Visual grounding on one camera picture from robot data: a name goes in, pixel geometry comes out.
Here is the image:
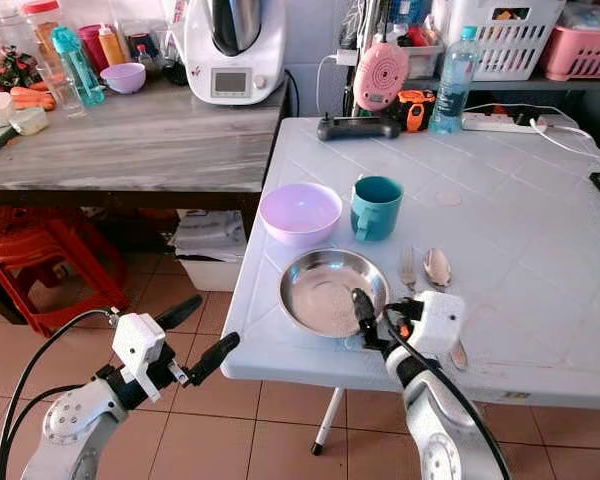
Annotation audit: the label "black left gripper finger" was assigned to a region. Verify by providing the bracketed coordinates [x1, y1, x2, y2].
[154, 294, 204, 332]
[187, 331, 241, 387]

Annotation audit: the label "silver metal fork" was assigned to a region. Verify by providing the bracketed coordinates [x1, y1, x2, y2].
[398, 246, 420, 298]

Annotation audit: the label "stainless steel plate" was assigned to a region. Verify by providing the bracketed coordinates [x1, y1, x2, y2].
[278, 248, 392, 340]

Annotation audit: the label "silver metal spoon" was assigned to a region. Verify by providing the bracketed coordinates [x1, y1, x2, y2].
[423, 247, 470, 372]

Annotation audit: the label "white plastic storage box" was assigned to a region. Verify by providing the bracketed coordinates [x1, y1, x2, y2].
[169, 209, 250, 294]

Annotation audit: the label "teal plastic mug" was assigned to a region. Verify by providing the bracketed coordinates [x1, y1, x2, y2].
[350, 175, 406, 243]

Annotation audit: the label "white table leg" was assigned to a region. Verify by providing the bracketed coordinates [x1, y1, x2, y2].
[311, 387, 347, 457]

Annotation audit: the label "large purple plastic bowl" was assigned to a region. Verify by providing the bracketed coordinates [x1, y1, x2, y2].
[258, 182, 345, 249]

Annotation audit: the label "red plastic stool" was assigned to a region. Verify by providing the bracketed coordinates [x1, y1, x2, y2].
[0, 207, 123, 338]

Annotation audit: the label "black handheld controller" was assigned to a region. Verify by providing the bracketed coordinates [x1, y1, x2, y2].
[316, 112, 404, 143]

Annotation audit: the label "orange black tape measure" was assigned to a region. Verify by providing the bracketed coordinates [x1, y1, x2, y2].
[398, 88, 439, 134]

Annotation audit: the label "white power strip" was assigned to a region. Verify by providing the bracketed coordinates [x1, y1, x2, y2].
[461, 109, 577, 135]

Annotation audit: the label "clear water bottle blue cap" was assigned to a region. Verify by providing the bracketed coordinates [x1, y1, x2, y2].
[428, 25, 483, 136]

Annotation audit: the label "pink round speaker device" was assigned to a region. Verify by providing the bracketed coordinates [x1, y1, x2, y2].
[352, 39, 412, 114]

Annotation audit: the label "small purple plastic bowl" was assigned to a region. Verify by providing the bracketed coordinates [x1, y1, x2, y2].
[99, 63, 148, 97]

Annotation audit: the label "clear drinking glass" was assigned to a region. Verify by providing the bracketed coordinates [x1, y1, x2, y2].
[39, 60, 87, 120]

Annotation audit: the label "white food processor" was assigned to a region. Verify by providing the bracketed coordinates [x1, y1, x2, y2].
[182, 0, 288, 107]

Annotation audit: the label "orange carrots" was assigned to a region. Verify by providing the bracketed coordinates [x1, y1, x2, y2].
[9, 86, 57, 112]

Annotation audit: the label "teal drinking bottle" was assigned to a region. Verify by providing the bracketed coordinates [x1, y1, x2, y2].
[50, 26, 107, 109]

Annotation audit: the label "orange sauce bottle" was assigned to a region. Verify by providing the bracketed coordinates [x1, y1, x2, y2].
[96, 24, 127, 70]

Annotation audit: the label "red plastic container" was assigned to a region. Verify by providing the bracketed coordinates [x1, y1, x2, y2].
[77, 24, 103, 73]

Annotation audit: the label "white plastic basket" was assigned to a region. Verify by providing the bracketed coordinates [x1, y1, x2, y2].
[438, 0, 567, 82]

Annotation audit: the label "small decorated green plant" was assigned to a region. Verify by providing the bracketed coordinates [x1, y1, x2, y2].
[0, 47, 42, 91]

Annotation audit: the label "pink plastic basket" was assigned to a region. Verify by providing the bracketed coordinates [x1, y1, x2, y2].
[539, 22, 600, 82]

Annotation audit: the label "clear jar red lid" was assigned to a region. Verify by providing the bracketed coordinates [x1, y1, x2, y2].
[21, 0, 64, 71]

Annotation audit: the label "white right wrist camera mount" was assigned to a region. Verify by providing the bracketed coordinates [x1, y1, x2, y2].
[408, 290, 467, 363]

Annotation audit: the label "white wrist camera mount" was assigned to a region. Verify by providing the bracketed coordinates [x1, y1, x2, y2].
[111, 312, 179, 393]
[408, 290, 467, 363]

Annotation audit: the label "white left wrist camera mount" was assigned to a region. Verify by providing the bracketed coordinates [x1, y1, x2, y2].
[111, 312, 179, 393]

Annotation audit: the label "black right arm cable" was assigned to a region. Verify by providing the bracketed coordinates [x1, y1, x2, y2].
[386, 326, 513, 480]

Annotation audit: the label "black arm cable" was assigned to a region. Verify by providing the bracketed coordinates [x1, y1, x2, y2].
[386, 326, 513, 480]
[0, 307, 123, 480]

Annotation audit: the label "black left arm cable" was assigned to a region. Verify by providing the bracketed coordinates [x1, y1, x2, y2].
[0, 307, 123, 480]

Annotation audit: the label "white power cable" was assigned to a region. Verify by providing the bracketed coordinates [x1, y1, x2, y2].
[465, 100, 600, 158]

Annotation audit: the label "white wall charger plug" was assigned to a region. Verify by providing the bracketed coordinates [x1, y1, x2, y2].
[334, 47, 360, 70]

